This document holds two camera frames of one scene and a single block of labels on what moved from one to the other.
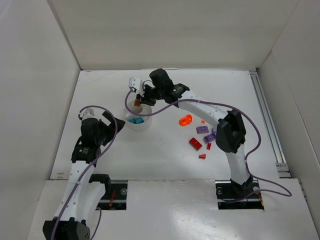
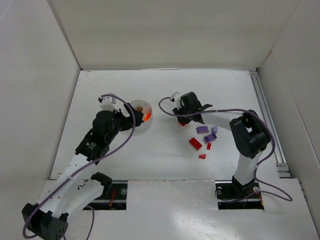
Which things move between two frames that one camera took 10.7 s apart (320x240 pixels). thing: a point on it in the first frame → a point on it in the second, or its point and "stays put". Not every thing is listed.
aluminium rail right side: (274, 140) stays put
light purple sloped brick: (202, 129) stays put
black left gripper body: (107, 125) → (130, 116)
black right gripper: (148, 94) → (188, 114)
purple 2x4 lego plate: (210, 137) stays put
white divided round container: (136, 122) stays put
